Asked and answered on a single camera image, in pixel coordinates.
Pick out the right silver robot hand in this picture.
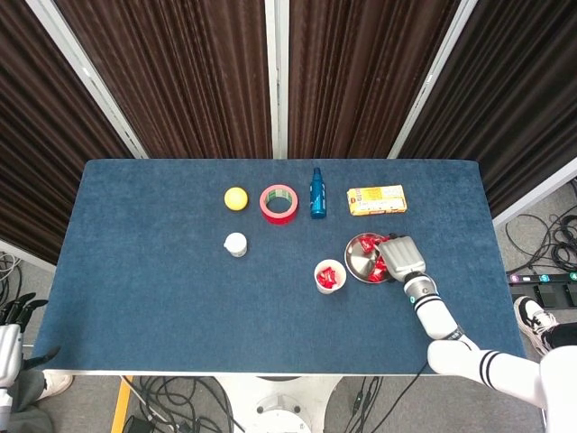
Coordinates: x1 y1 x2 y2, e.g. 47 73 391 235
376 232 427 280

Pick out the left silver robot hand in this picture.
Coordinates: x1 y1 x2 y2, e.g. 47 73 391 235
0 292 62 389

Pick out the metal bowl of red candies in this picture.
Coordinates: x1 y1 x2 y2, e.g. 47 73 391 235
343 232 402 285

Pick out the white paper cup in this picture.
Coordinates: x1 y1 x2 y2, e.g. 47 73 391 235
314 258 348 295

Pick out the white shoe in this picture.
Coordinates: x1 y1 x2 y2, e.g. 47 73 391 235
36 372 74 401

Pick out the yellow snack box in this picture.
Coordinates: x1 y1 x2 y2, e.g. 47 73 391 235
345 183 410 218

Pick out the grey trouser leg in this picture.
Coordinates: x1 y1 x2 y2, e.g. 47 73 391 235
8 368 54 433

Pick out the blue spray bottle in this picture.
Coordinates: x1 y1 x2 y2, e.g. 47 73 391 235
308 166 328 220

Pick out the yellow floor tape strip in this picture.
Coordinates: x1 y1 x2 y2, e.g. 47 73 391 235
110 375 134 433

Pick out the red tape roll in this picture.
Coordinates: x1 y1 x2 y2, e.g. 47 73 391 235
259 183 299 226

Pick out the white and black sneaker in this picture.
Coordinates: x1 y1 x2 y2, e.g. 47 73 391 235
513 295 563 360

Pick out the black power strip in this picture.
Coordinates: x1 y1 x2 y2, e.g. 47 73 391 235
507 270 577 286

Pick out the black power adapter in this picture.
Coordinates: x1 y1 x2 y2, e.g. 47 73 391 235
122 414 157 433

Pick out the black foot pedal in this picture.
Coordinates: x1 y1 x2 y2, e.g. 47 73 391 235
533 282 577 309

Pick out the small white jar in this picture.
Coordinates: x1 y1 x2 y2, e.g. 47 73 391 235
223 231 249 259

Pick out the yellow ball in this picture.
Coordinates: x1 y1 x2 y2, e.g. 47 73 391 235
224 186 250 212

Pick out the blue fabric table cover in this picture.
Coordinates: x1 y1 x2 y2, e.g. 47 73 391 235
32 158 529 376

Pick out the brown pleated curtain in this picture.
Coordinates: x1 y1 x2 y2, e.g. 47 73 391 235
399 0 577 218
0 0 133 265
288 0 462 160
54 0 274 160

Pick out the black trouser leg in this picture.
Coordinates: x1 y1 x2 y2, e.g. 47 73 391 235
543 322 577 352

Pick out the grey floor cable bundle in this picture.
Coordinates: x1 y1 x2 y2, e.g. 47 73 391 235
0 251 23 313

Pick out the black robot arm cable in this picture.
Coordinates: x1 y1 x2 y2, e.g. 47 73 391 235
389 360 432 433

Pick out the black cable with green plug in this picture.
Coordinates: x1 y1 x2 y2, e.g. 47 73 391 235
345 376 385 433

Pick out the black floor cable bundle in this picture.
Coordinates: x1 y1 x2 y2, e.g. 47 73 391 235
120 375 247 433
503 179 577 277

